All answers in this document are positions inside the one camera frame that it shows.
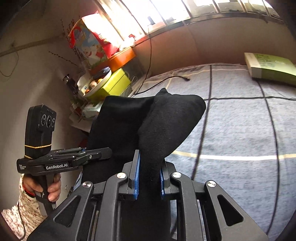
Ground white bowl with food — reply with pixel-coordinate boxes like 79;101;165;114
77;67;112;97

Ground floral sleeve left forearm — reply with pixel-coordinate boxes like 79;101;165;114
1;174;45;240

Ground green white flat box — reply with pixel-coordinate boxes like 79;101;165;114
244;53;295;86

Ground black camera unit left gripper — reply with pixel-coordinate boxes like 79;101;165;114
24;104;57;160

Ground orange box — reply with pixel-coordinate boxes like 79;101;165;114
89;47;136;75

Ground black pants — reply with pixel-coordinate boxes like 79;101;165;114
82;89;206;240

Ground colourful gift bag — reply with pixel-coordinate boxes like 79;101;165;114
68;13;120;70

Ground white shelf board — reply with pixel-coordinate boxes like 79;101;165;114
69;113;92;133

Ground grey chevron pattern box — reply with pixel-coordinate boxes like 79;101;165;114
120;85;132;97

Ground black cable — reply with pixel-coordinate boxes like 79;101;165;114
132;33;191;95

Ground yellow green box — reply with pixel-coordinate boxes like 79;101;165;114
84;68;131;102

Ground left hand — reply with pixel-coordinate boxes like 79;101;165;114
23;173;61;202

